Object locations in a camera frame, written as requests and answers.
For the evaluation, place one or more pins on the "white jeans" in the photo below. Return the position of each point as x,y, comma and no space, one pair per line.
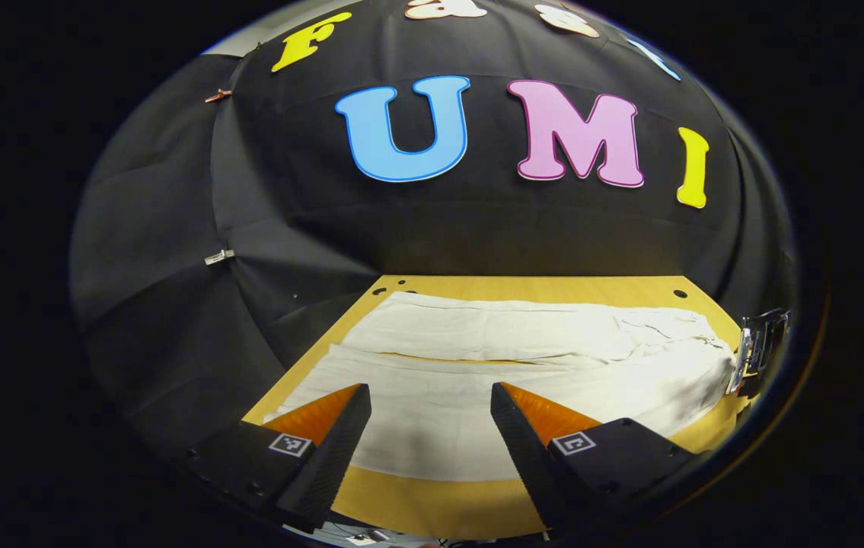
515,335

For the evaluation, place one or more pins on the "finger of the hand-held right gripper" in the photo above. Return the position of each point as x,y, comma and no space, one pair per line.
763,346

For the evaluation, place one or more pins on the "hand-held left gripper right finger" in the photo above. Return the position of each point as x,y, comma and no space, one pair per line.
527,466

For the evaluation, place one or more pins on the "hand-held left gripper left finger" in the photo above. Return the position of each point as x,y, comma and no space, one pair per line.
329,466

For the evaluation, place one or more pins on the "white cloth clip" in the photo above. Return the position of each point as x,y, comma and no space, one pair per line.
219,257

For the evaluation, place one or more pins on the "copper cloth clip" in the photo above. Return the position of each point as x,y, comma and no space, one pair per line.
218,96

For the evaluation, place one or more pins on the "black backdrop cloth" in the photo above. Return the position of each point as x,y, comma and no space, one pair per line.
439,228

